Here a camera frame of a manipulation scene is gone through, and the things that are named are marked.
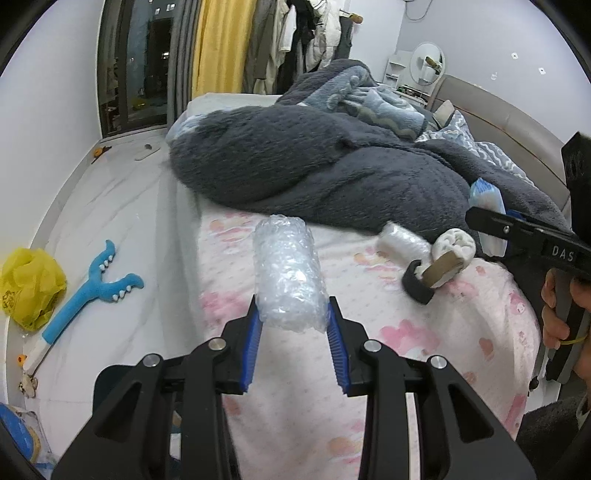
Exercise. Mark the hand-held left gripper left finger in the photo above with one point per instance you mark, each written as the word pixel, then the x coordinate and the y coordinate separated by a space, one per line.
pixel 249 346

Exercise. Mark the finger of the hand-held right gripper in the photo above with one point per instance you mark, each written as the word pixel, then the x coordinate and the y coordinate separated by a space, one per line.
pixel 503 226

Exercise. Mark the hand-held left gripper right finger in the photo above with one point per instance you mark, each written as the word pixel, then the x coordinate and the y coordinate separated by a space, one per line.
pixel 339 346

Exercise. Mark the blue tissue packet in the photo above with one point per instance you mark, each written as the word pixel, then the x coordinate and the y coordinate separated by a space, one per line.
pixel 487 217

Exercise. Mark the large bubble wrap roll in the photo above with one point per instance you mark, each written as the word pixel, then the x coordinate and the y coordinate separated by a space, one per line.
pixel 288 272

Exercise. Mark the person's right hand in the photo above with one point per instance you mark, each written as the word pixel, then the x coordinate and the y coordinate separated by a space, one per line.
pixel 554 318

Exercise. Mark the bed with pink printed sheet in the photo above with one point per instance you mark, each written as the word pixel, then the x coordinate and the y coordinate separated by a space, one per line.
pixel 369 323

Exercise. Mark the light blue patterned quilt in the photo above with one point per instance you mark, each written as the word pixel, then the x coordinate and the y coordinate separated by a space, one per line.
pixel 475 143

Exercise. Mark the small bubble wrap piece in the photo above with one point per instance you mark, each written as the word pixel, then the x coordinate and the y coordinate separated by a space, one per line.
pixel 404 241

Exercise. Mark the beige padded headboard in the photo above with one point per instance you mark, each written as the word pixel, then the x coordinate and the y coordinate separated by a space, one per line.
pixel 508 120

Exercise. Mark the beige pillow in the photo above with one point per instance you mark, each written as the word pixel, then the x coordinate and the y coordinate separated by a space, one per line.
pixel 444 113

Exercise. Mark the white vanity table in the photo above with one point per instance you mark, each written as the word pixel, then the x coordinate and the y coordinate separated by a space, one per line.
pixel 411 91

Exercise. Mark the blue forked massage stick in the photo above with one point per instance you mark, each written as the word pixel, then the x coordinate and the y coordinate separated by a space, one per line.
pixel 87 295

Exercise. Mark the round white mirror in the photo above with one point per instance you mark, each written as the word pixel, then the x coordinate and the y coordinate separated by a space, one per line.
pixel 428 63

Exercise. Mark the dark grey fleece blanket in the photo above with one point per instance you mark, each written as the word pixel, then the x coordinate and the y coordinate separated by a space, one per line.
pixel 332 157

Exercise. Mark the white small shelf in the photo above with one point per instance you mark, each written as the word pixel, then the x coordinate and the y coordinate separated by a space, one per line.
pixel 397 67

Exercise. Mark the blue fleece blanket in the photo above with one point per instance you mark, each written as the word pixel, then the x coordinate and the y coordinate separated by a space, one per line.
pixel 351 92

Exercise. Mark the white flat floor item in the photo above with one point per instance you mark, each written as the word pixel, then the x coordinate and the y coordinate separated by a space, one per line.
pixel 147 152

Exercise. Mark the yellow plastic bag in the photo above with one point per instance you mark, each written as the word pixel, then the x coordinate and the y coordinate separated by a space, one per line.
pixel 30 288

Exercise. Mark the grey hanging garment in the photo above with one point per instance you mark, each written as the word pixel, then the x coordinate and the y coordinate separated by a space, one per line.
pixel 345 39

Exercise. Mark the small orange floor item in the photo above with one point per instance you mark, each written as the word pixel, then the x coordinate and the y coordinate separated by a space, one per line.
pixel 98 153

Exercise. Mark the blue printed plastic bag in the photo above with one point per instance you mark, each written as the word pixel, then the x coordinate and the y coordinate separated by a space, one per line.
pixel 18 434

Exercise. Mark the clothes rack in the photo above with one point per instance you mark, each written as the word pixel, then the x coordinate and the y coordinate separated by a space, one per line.
pixel 353 17

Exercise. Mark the white hanging jacket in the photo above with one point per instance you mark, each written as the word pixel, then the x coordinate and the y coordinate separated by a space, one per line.
pixel 325 27

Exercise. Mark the black hanging garment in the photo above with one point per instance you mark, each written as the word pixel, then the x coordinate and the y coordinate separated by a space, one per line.
pixel 302 37

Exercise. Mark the beige hanging garment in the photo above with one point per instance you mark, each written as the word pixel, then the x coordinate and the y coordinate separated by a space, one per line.
pixel 286 27

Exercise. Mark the yellow curtain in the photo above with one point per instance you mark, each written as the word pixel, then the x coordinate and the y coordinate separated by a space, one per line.
pixel 221 46

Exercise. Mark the dark glass balcony door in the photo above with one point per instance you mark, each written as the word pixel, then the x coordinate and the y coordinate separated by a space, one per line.
pixel 138 64

